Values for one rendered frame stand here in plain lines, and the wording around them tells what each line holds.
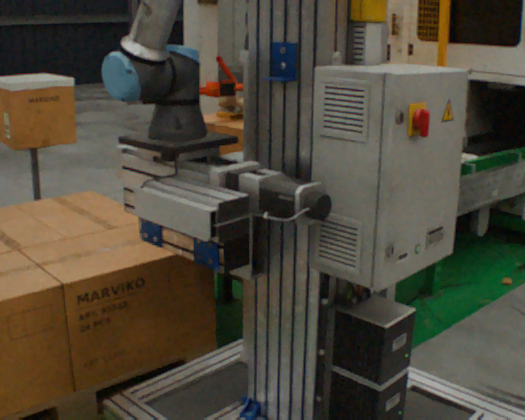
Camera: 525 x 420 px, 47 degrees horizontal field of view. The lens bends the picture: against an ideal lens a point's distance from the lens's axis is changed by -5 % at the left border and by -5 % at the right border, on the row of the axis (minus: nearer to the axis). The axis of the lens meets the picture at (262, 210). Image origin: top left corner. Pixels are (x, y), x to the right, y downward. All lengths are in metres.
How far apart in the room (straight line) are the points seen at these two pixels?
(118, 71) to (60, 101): 2.49
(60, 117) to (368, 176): 2.85
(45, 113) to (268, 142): 2.51
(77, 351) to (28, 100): 2.07
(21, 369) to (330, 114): 1.26
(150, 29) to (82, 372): 1.21
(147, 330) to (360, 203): 1.12
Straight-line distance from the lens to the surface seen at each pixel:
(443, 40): 4.32
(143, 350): 2.27
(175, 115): 1.56
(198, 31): 3.54
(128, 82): 1.43
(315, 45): 1.46
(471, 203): 3.38
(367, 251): 1.37
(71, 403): 2.21
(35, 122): 3.90
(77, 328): 2.10
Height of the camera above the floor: 1.31
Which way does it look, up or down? 16 degrees down
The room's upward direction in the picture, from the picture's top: 1 degrees clockwise
